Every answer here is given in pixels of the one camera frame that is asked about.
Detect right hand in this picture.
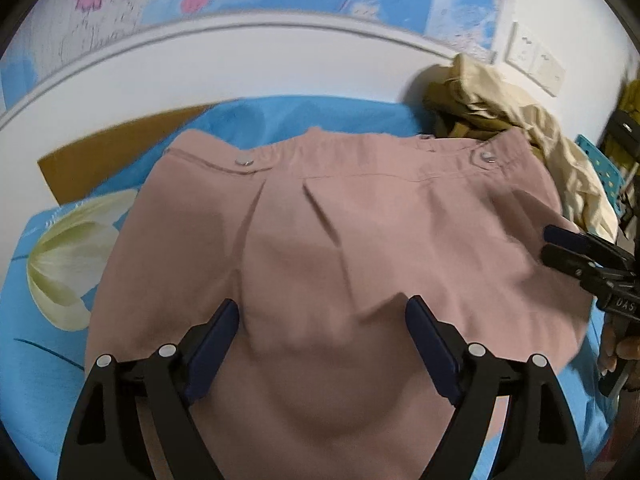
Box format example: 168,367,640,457
598,322,639,376

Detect white wall socket panel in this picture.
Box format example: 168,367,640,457
506,22,566,98

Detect blue floral bed sheet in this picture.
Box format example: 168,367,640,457
0,94,616,480

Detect pink coat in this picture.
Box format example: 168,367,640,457
86,128,591,479

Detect cream garment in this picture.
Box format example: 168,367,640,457
448,54,618,242

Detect olive green garment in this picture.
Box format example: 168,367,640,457
422,65,508,140

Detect hanging yellow garments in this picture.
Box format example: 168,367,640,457
599,79,639,195

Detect teal perforated plastic basket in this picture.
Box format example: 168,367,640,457
576,133,639,232

